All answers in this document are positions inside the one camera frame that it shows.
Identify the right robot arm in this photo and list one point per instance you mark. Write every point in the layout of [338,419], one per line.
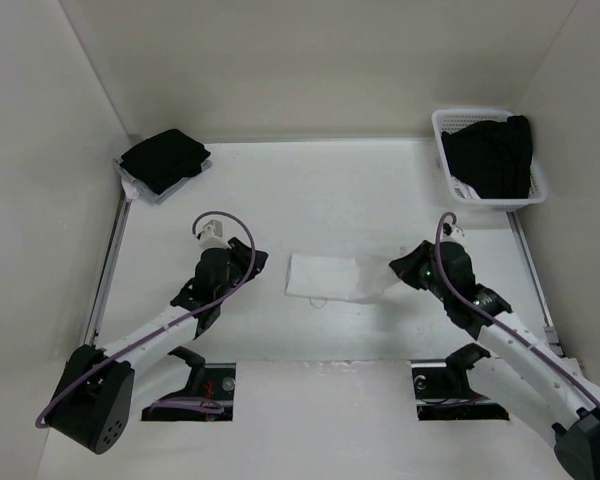
[505,362]

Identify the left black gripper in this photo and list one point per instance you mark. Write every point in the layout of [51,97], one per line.
[242,255]

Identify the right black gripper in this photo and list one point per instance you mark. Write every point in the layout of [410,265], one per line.
[405,265]

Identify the folded black tank top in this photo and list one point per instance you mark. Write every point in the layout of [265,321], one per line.
[185,152]

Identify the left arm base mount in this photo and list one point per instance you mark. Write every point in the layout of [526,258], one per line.
[215,387]

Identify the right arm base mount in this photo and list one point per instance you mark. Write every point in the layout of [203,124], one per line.
[443,394]

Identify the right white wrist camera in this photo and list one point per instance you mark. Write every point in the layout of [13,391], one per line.
[452,233]

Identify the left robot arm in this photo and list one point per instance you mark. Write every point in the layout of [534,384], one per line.
[92,401]

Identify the black clothes in basket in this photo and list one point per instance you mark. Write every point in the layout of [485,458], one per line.
[493,158]

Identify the white plastic basket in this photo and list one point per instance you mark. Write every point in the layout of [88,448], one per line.
[454,119]

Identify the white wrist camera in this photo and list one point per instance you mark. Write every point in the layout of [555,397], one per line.
[452,233]
[211,236]

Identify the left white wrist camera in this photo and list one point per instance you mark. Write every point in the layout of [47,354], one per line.
[211,236]

